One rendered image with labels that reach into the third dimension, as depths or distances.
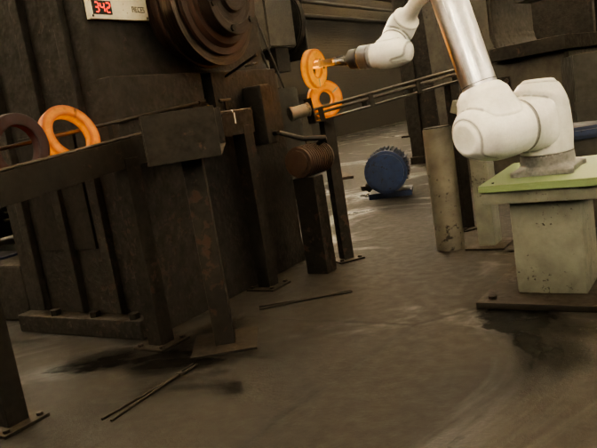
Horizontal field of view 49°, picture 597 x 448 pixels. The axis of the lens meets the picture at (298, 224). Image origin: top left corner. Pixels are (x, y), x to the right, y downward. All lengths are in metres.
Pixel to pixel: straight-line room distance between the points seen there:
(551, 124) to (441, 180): 0.86
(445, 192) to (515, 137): 0.92
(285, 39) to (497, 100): 8.91
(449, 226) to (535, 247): 0.78
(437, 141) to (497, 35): 2.21
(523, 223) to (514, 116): 0.34
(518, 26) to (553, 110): 3.16
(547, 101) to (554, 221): 0.35
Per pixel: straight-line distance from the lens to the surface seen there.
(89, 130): 2.07
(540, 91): 2.02
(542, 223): 2.05
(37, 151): 1.93
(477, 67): 1.93
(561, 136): 2.04
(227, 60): 2.53
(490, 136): 1.85
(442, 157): 2.76
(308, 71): 2.61
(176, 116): 1.82
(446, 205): 2.78
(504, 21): 4.98
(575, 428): 1.40
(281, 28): 10.64
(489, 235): 2.80
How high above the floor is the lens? 0.66
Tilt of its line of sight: 9 degrees down
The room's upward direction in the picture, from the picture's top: 9 degrees counter-clockwise
